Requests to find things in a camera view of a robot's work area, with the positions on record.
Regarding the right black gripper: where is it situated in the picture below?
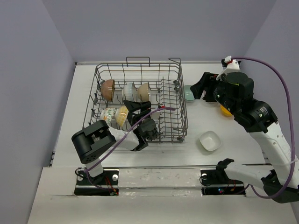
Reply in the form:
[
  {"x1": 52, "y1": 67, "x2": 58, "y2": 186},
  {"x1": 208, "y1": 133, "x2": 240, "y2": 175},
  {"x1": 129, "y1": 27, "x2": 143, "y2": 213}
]
[{"x1": 191, "y1": 70, "x2": 238, "y2": 115}]

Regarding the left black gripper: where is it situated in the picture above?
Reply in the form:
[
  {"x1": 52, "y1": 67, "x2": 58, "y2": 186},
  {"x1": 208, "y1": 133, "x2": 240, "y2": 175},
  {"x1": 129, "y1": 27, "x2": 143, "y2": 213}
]
[{"x1": 122, "y1": 100, "x2": 151, "y2": 126}]

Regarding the light teal bowl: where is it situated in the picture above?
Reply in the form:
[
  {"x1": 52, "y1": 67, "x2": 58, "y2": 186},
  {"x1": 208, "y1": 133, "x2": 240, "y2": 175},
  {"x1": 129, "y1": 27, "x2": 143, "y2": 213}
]
[{"x1": 184, "y1": 85, "x2": 195, "y2": 101}]

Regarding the yellow sun patterned bowl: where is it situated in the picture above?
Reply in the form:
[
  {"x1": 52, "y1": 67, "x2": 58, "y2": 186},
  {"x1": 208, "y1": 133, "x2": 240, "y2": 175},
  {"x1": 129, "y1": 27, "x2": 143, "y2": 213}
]
[{"x1": 114, "y1": 106, "x2": 129, "y2": 127}]

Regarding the white round bowl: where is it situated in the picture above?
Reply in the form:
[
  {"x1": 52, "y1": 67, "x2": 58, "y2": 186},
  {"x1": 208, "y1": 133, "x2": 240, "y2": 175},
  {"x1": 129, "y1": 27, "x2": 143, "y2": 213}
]
[
  {"x1": 122, "y1": 83, "x2": 137, "y2": 101},
  {"x1": 137, "y1": 82, "x2": 151, "y2": 102}
]

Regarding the floral leaf patterned bowl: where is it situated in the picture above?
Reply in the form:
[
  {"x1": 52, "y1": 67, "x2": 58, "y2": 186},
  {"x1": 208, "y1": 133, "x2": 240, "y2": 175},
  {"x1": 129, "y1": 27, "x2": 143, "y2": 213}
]
[{"x1": 100, "y1": 107, "x2": 117, "y2": 125}]

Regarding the brown wooden bowl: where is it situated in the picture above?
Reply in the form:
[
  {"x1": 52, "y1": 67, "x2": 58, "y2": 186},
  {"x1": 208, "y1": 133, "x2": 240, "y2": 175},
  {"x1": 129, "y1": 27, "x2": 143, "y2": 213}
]
[{"x1": 100, "y1": 79, "x2": 115, "y2": 101}]

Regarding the orange yellow bowl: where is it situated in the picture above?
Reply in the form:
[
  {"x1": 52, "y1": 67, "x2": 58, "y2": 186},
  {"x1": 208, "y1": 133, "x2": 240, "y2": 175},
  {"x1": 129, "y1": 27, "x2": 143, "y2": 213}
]
[{"x1": 220, "y1": 105, "x2": 232, "y2": 117}]

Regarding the white square bowl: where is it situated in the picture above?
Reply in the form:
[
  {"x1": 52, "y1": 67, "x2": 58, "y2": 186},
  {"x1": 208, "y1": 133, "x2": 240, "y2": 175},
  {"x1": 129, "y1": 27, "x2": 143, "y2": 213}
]
[{"x1": 199, "y1": 131, "x2": 222, "y2": 152}]

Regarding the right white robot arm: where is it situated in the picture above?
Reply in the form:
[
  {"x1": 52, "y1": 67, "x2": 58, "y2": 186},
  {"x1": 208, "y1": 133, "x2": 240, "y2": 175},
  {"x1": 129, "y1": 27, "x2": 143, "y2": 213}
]
[{"x1": 190, "y1": 72, "x2": 299, "y2": 203}]

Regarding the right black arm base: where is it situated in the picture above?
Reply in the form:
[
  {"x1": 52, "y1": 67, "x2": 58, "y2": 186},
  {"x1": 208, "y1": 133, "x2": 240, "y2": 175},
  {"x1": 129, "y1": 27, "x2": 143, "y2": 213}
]
[{"x1": 199, "y1": 159, "x2": 246, "y2": 196}]

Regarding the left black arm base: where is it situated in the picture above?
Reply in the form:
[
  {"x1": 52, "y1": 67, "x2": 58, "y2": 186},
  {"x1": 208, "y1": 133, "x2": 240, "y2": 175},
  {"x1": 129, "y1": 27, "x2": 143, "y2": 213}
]
[{"x1": 74, "y1": 168, "x2": 119, "y2": 196}]

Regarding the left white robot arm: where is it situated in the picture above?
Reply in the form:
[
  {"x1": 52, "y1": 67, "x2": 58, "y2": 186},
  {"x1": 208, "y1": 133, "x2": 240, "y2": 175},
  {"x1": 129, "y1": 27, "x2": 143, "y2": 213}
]
[{"x1": 71, "y1": 100, "x2": 160, "y2": 185}]

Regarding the grey wire dish rack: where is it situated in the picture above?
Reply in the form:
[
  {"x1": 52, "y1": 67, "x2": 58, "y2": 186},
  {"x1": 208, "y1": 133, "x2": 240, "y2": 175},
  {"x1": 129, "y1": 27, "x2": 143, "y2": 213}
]
[{"x1": 82, "y1": 56, "x2": 188, "y2": 144}]

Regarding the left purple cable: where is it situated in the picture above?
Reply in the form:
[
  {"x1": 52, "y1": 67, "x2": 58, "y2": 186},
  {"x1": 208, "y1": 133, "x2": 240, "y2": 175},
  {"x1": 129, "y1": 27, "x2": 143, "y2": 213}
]
[{"x1": 83, "y1": 106, "x2": 176, "y2": 194}]

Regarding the purple cable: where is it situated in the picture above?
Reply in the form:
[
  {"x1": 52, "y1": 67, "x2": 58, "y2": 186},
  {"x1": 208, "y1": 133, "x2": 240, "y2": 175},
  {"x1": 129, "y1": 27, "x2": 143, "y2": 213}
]
[
  {"x1": 83, "y1": 106, "x2": 176, "y2": 194},
  {"x1": 233, "y1": 56, "x2": 296, "y2": 199}
]

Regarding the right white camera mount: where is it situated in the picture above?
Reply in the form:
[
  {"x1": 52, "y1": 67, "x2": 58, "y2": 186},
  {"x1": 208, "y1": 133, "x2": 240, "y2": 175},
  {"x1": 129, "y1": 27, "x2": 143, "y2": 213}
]
[{"x1": 216, "y1": 56, "x2": 240, "y2": 80}]

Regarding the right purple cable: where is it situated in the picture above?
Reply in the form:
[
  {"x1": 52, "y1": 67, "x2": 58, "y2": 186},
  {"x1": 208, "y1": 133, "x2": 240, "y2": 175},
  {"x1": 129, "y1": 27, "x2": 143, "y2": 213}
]
[{"x1": 233, "y1": 56, "x2": 296, "y2": 199}]

